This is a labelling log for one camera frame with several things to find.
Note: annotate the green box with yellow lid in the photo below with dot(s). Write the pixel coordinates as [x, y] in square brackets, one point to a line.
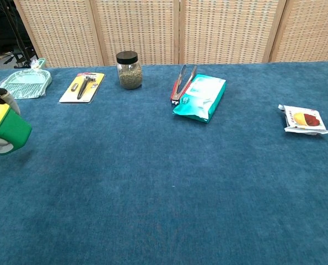
[12, 129]

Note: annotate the tool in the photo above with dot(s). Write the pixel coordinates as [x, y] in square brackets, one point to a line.
[92, 88]

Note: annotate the teal wet wipe pack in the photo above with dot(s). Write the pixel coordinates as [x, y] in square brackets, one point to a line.
[202, 99]

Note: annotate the mint green dustpan in bag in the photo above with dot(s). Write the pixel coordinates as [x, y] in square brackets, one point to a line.
[28, 84]

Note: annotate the black tripod stand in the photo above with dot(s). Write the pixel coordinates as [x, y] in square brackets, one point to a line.
[18, 36]

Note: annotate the glass jar with black lid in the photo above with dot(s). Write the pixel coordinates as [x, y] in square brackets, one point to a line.
[130, 76]

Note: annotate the woven wooden folding screen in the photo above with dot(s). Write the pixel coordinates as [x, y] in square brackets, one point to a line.
[141, 30]

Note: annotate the blue felt table mat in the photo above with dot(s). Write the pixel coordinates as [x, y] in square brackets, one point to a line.
[166, 179]

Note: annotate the white snack packet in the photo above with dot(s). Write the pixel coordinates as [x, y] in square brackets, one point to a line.
[307, 120]

